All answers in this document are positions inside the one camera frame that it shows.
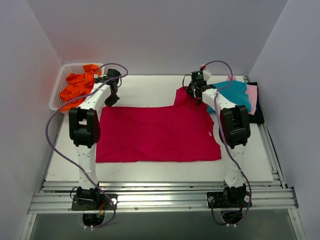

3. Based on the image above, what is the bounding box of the crimson red t-shirt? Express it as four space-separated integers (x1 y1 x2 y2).
95 87 222 163

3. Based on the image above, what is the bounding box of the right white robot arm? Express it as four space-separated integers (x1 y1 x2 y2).
186 69 251 207

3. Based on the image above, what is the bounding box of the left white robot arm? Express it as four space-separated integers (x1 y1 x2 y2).
68 68 122 210

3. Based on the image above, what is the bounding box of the crumpled orange t-shirt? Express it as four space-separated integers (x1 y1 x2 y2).
59 64 99 104

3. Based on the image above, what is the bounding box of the folded teal t-shirt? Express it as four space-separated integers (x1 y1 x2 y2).
219 80 252 112

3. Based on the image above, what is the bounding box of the white plastic basket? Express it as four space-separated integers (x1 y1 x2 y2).
49 62 103 111

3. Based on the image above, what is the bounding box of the folded pink t-shirt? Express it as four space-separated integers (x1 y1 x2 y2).
224 78 258 116

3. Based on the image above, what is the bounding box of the folded black t-shirt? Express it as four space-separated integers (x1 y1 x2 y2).
245 82 265 125

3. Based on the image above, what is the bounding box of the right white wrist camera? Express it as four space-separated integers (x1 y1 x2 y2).
200 65 212 81

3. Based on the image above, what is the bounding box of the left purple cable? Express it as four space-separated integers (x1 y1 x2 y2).
45 62 129 229

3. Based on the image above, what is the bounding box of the purple cable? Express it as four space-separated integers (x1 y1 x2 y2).
45 62 129 229
199 60 252 221

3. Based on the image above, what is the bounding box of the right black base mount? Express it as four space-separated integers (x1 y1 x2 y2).
206 184 252 209

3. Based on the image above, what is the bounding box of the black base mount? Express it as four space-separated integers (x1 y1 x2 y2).
206 184 252 209
71 187 118 211

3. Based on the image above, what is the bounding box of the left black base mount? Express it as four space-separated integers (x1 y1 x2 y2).
71 187 118 211

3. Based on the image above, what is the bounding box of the aluminium rail frame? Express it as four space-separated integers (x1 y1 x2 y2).
21 124 305 240

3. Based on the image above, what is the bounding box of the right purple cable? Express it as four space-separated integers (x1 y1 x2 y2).
199 60 252 221

